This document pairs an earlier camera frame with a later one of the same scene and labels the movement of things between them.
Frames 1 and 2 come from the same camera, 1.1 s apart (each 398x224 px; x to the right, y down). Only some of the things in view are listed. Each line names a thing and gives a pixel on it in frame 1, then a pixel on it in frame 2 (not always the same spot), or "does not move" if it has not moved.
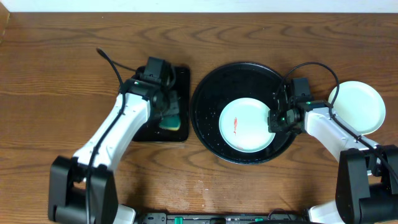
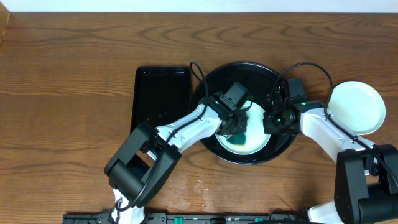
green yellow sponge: (170, 122) to (237, 139)
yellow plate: (364, 114) does not move
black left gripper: (171, 109) to (237, 125)
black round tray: (227, 84) does not move
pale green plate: (359, 105) does not move
